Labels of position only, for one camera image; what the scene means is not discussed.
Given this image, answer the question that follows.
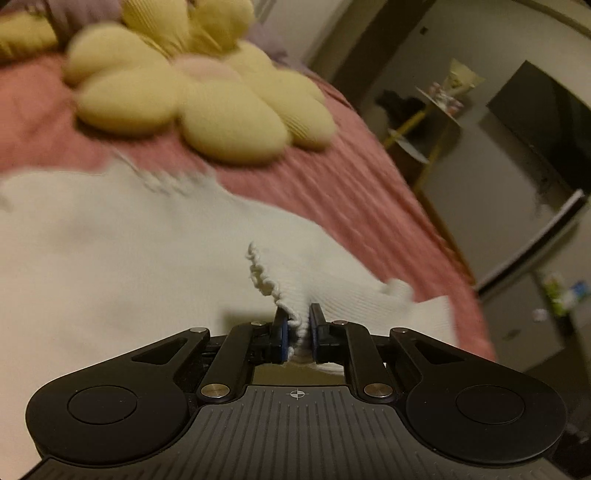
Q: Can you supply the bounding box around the small round side table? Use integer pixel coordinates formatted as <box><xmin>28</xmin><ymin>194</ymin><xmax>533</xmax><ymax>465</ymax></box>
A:
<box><xmin>383</xmin><ymin>84</ymin><xmax>463</xmax><ymax>167</ymax></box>

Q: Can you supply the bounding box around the yellow flower plush pillow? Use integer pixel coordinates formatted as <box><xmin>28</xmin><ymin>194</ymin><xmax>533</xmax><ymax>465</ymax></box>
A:
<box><xmin>64</xmin><ymin>1</ymin><xmax>337</xmax><ymax>166</ymax></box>

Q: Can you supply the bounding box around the pink ribbed bed blanket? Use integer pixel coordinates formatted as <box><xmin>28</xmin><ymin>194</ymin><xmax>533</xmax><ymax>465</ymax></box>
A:
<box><xmin>1</xmin><ymin>54</ymin><xmax>496</xmax><ymax>359</ymax></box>

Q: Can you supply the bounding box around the purple duvet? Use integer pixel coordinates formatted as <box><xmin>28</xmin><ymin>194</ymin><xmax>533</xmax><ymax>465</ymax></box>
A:
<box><xmin>0</xmin><ymin>0</ymin><xmax>297</xmax><ymax>66</ymax></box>

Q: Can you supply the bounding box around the yellow oval cushion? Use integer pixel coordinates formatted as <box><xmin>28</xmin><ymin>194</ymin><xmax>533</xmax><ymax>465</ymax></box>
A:
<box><xmin>0</xmin><ymin>11</ymin><xmax>59</xmax><ymax>65</ymax></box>

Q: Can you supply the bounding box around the white knit sweater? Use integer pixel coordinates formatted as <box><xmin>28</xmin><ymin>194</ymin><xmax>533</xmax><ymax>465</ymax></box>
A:
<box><xmin>1</xmin><ymin>161</ymin><xmax>459</xmax><ymax>479</ymax></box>

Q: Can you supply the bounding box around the cream paper gift bag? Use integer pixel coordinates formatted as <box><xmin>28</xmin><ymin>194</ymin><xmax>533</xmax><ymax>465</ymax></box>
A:
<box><xmin>442</xmin><ymin>58</ymin><xmax>485</xmax><ymax>98</ymax></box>

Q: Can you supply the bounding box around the black wall television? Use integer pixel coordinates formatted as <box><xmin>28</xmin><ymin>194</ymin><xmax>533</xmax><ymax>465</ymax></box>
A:
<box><xmin>488</xmin><ymin>61</ymin><xmax>591</xmax><ymax>194</ymax></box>

